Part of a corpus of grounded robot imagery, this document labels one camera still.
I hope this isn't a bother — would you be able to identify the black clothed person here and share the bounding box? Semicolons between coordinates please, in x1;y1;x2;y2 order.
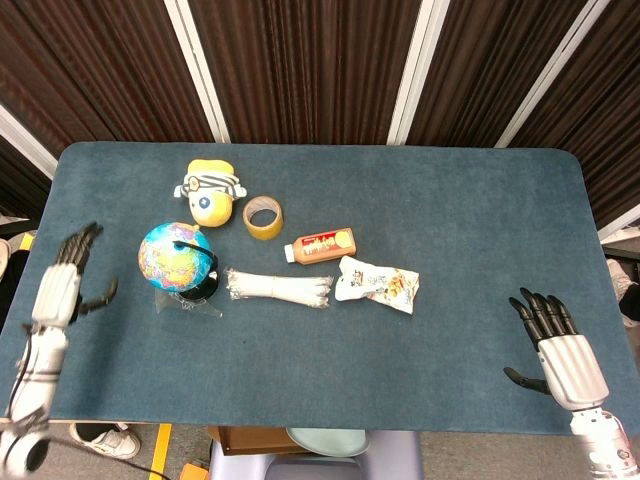
0;230;39;331

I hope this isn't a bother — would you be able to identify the lavender plastic stool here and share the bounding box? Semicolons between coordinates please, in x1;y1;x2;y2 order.
207;429;426;480

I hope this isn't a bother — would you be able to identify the brown cardboard box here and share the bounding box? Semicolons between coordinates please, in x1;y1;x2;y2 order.
207;425;307;457

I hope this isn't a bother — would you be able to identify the white sneaker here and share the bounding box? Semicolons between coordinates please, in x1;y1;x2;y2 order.
69;422;143;461

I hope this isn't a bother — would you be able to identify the brown drink bottle white cap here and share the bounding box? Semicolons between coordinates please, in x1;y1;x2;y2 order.
283;227;359;265

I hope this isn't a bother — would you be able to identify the yellow floor tape strip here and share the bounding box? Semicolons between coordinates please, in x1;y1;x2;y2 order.
148;423;174;480

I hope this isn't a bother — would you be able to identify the pale green plate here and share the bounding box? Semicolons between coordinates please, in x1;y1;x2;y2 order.
285;427;372;459

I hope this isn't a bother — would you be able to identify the yellow plush toy striped shirt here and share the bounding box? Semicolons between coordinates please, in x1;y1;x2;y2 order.
173;158;249;229

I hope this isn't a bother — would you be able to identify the white and pink shoe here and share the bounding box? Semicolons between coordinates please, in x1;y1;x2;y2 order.
606;257;640;329

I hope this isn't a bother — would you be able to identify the brown packing tape roll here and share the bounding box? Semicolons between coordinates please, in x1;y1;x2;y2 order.
242;195;285;242

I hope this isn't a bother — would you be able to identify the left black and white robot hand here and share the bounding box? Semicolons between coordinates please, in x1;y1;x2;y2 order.
29;222;120;329

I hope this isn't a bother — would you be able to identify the small globe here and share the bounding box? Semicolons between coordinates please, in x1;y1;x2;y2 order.
137;222;222;302

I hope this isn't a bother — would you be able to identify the pack of white cable ties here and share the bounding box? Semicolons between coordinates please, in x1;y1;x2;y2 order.
224;267;335;311

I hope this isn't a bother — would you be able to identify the blue table mat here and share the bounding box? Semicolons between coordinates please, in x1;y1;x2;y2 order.
0;141;640;437

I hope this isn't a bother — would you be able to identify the white partition post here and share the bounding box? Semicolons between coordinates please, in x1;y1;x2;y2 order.
494;0;603;149
386;0;442;147
0;103;58;180
163;0;232;144
597;215;640;242

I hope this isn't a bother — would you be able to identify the clear plastic wrapper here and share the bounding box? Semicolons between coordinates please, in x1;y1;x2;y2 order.
153;288;224;319

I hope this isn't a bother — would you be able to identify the black cable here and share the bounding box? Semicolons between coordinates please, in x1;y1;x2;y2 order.
48;437;164;476

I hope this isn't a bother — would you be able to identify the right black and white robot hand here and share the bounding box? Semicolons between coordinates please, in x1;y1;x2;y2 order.
503;287;611;413

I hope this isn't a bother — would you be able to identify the white snack bag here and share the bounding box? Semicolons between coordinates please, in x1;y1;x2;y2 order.
333;255;421;316

